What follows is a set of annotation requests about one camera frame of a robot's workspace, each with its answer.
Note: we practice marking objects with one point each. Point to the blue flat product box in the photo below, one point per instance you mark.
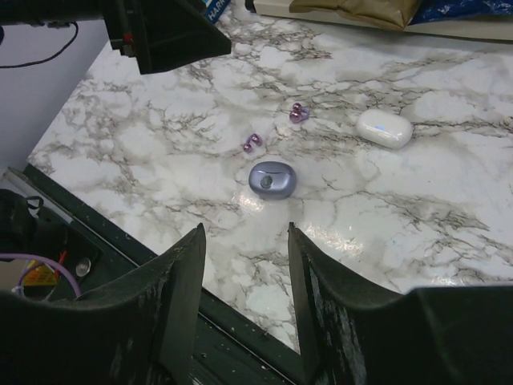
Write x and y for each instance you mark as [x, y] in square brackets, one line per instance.
[214, 9]

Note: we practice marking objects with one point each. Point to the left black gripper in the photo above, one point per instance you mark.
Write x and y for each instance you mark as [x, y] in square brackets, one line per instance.
[162, 35]

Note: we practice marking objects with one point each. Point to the blue Doritos bag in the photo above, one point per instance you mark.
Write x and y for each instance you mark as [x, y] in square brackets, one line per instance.
[445, 10]

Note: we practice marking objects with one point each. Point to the white earbud case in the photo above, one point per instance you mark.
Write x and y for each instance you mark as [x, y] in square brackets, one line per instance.
[384, 128]

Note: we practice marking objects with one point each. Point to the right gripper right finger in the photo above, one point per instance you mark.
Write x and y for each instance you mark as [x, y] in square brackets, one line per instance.
[353, 331]

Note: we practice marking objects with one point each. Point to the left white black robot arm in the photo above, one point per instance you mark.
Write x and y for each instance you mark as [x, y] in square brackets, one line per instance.
[56, 14]

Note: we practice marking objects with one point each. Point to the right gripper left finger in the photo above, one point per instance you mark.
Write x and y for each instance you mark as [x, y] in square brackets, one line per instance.
[137, 329]

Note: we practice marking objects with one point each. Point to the lavender earbud charging case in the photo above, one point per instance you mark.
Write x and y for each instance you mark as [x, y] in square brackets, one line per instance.
[272, 180]

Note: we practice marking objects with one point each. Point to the purple earbud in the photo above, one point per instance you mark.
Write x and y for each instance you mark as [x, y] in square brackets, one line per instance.
[298, 113]
[254, 140]

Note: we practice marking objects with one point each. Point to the brown snack bag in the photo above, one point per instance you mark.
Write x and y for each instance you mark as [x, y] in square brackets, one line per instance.
[387, 14]

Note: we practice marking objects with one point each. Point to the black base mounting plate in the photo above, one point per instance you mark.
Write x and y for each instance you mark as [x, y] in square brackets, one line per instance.
[229, 349]

